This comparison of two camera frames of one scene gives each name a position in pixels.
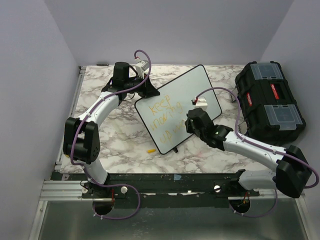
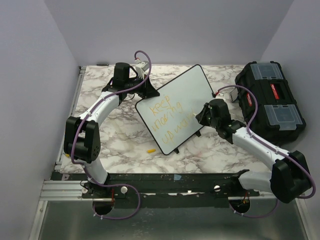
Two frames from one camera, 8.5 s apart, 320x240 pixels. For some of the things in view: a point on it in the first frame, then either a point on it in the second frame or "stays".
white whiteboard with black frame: (164, 116) stays
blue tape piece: (177, 177) stays
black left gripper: (148, 90) stays
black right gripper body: (190, 129) -> (206, 118)
